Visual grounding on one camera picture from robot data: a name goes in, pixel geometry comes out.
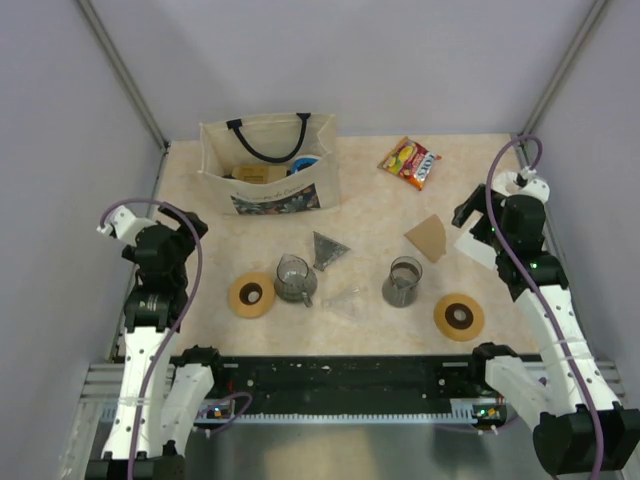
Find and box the white paper coffee filter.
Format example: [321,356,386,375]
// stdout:
[454,229,496,271]

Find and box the clear glass dripper cone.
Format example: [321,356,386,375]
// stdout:
[321,286,361,319]

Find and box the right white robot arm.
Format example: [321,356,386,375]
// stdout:
[452,169,639,476]

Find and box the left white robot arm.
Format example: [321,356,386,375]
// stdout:
[84,199,227,479]

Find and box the brown paper coffee filter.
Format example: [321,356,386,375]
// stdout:
[404,214,446,263]

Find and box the grey glass dripper cone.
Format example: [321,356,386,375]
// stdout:
[313,231,350,271]

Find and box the white tape roll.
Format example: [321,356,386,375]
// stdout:
[491,171,540,198]

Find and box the red yellow candy packet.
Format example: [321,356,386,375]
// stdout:
[378,136,442,191]

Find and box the brown box in bag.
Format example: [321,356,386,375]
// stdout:
[232,165,289,185]

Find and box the grey glass carafe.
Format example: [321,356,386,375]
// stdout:
[381,256,423,308]

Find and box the beige canvas tote bag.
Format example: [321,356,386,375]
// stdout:
[198,113,340,216]

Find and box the blue white item in bag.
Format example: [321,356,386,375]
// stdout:
[290,155,320,174]

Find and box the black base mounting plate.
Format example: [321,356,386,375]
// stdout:
[205,355,499,413]

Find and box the glass carafe with handle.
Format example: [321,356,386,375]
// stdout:
[274,254,318,308]

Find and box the grey slotted cable duct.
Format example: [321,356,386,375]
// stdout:
[99,398,506,425]

